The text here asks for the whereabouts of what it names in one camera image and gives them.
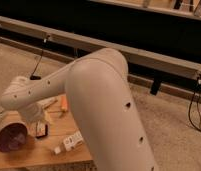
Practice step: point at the white plastic bottle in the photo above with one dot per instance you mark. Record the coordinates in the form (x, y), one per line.
(69, 143)

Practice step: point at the grey metal rail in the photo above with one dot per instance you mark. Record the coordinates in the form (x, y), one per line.
(140, 57)

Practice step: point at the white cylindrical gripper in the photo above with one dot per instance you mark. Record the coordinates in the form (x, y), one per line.
(32, 113)

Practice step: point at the wooden table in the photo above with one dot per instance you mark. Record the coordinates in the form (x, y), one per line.
(39, 152)

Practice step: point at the dark purple bowl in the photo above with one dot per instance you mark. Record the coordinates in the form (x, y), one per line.
(12, 137)

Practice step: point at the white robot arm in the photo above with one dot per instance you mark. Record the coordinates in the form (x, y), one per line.
(101, 103)

